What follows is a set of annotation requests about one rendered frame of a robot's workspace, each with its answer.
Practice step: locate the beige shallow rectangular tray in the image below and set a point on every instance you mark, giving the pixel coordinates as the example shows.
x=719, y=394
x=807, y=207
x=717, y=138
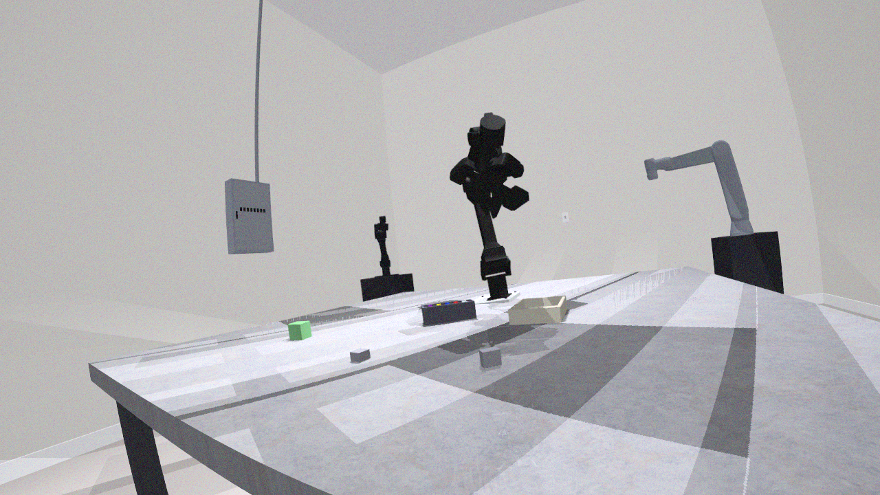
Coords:
x=530, y=311

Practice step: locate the green cube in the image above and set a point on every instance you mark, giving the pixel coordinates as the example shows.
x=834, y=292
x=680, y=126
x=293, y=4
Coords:
x=299, y=330

